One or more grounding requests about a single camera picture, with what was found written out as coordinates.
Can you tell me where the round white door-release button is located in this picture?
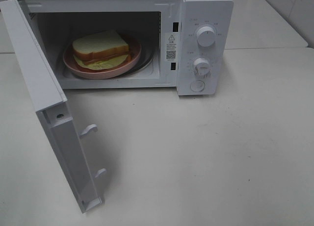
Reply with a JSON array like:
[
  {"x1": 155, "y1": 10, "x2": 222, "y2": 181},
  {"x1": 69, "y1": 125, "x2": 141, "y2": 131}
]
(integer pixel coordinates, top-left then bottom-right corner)
[{"x1": 190, "y1": 80, "x2": 205, "y2": 92}]

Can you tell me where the pink round plate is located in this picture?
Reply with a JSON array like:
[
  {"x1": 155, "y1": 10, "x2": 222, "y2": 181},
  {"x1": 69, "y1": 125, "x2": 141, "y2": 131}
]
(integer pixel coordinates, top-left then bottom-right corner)
[{"x1": 63, "y1": 34, "x2": 142, "y2": 80}]

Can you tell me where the white bread sandwich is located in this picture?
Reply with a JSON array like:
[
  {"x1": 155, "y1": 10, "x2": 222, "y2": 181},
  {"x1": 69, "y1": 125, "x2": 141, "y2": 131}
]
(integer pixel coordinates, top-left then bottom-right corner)
[{"x1": 72, "y1": 30, "x2": 131, "y2": 71}]

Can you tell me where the white microwave door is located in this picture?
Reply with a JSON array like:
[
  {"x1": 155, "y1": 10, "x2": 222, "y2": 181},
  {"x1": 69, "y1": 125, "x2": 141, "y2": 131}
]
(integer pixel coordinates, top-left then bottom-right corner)
[{"x1": 0, "y1": 0, "x2": 103, "y2": 213}]

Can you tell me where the glass microwave turntable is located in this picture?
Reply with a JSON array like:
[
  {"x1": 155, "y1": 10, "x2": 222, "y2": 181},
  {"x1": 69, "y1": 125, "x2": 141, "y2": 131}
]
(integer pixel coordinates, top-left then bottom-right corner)
[{"x1": 55, "y1": 41, "x2": 158, "y2": 79}]

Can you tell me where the lower white timer knob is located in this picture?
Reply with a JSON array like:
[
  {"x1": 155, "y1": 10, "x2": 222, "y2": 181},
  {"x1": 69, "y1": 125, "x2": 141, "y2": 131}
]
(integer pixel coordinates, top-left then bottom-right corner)
[{"x1": 192, "y1": 57, "x2": 211, "y2": 77}]

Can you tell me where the white warning label sticker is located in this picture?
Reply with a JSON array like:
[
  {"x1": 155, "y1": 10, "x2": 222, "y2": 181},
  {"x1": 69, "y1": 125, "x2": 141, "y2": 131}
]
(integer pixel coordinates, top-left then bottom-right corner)
[{"x1": 164, "y1": 32, "x2": 178, "y2": 62}]

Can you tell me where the white microwave oven body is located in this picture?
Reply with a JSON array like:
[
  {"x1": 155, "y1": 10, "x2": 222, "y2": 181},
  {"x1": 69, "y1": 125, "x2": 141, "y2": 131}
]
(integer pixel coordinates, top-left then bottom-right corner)
[{"x1": 18, "y1": 0, "x2": 234, "y2": 96}]

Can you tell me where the upper white power knob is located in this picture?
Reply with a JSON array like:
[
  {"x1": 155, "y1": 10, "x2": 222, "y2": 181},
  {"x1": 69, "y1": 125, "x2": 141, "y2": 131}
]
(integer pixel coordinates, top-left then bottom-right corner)
[{"x1": 196, "y1": 25, "x2": 216, "y2": 47}]

